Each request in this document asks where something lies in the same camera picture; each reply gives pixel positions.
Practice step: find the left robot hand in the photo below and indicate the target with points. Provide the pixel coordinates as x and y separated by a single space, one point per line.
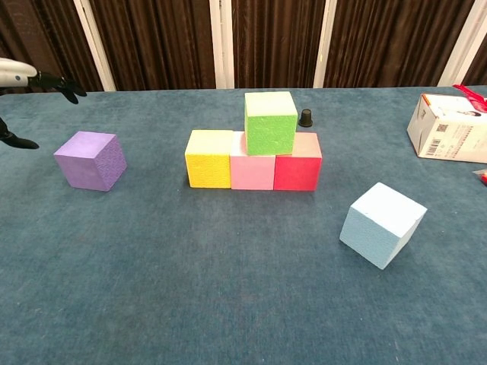
15 74

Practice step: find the purple foam cube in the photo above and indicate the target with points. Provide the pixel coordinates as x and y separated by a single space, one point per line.
87 163

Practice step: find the yellow foam cube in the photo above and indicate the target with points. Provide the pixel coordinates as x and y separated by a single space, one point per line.
209 171

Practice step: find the green foam cube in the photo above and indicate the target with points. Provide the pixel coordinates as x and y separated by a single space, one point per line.
270 133

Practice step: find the red foam cube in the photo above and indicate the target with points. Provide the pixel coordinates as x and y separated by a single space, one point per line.
296 175

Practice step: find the light blue foam cube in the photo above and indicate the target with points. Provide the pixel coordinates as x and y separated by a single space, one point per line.
380 228

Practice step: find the dark brown curtain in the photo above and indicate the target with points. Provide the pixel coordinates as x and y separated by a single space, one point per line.
160 45

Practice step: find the pink foam cube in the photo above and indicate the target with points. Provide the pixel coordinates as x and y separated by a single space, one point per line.
251 173

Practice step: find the small black cap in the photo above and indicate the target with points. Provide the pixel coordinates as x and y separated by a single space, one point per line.
306 118

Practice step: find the teal felt table cover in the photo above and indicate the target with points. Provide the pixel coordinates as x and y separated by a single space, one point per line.
266 323

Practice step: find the white printed cardboard box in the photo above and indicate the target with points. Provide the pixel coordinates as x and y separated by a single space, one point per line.
445 129

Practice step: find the small red packet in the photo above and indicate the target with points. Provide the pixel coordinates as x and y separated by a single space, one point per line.
482 176

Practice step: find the white frame post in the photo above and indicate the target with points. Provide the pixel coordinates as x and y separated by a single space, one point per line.
95 49
222 45
323 49
462 53

